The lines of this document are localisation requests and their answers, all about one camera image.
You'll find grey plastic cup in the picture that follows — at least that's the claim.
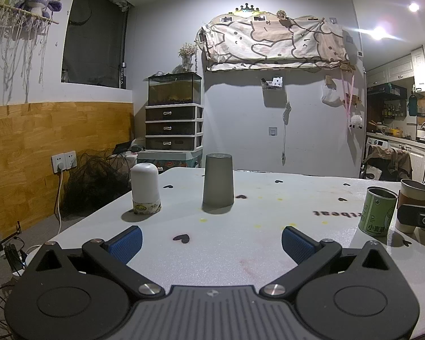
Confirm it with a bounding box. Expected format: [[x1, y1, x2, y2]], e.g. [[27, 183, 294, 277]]
[[203, 154, 234, 210]]

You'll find paper cup with brown sleeve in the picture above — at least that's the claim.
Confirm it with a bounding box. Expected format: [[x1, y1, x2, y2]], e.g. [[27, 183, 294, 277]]
[[395, 179, 425, 234]]

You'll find white upside-down cup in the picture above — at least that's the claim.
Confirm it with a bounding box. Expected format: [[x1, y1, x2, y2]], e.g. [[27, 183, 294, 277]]
[[130, 163, 162, 215]]

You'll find green tin can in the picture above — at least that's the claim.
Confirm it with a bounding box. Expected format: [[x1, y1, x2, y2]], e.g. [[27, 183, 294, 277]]
[[358, 186, 398, 237]]

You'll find chair with brown cloth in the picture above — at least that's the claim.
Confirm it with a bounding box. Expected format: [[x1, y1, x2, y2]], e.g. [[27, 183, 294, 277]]
[[363, 145, 412, 181]]

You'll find teal cabinet under drawers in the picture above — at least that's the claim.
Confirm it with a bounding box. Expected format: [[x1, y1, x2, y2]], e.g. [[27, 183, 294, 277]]
[[137, 148, 203, 171]]

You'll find white hanging plush sheep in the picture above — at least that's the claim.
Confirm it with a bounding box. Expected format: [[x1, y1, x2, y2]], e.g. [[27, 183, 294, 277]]
[[349, 114, 364, 129]]

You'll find white drawer unit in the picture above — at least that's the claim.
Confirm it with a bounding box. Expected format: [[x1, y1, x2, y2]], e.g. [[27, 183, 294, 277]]
[[145, 103, 203, 152]]

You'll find white hanging bag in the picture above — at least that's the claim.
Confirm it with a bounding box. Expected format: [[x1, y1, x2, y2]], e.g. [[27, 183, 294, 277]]
[[321, 84, 342, 107]]

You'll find glass fish tank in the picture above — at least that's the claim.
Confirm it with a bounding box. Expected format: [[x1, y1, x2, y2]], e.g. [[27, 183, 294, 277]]
[[147, 72, 202, 106]]

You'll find dark window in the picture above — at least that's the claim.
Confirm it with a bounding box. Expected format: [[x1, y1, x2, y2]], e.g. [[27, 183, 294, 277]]
[[61, 0, 131, 89]]

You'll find dried flower vase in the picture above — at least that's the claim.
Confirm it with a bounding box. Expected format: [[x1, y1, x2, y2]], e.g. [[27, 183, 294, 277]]
[[178, 42, 196, 71]]

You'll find patterned hanging blanket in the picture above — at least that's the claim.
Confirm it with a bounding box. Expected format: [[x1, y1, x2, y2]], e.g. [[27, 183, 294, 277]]
[[195, 11, 350, 72]]

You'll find purple plush toy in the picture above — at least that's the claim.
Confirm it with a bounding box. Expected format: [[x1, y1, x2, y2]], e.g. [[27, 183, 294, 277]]
[[14, 0, 62, 22]]

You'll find white power cable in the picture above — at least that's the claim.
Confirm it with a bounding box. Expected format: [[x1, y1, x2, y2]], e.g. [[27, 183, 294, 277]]
[[54, 169, 65, 233]]

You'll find white wall power socket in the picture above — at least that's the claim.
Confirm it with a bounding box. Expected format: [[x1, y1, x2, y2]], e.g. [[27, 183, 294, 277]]
[[51, 150, 77, 173]]

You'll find macrame wall hanging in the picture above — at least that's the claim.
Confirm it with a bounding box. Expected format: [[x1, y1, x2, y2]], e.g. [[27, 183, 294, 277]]
[[0, 0, 61, 105]]

